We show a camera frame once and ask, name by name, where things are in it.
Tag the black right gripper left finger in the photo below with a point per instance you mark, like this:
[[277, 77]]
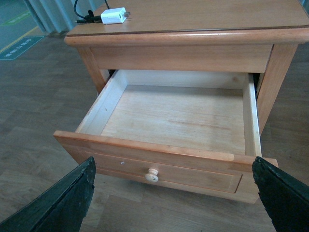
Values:
[[61, 208]]

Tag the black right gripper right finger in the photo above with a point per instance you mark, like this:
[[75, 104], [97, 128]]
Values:
[[285, 199]]

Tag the round knob of drawer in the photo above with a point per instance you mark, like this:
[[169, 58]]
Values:
[[151, 176]]

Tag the wooden drawer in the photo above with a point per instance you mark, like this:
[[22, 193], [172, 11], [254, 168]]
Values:
[[200, 130]]

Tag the white charger adapter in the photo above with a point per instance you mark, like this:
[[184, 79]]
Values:
[[114, 16]]

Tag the green floor sign sticker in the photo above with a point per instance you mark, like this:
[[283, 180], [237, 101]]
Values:
[[20, 47]]

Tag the wooden nightstand cabinet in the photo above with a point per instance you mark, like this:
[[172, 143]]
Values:
[[251, 36]]

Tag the light teal curtain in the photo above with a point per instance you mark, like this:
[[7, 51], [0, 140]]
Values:
[[59, 15]]

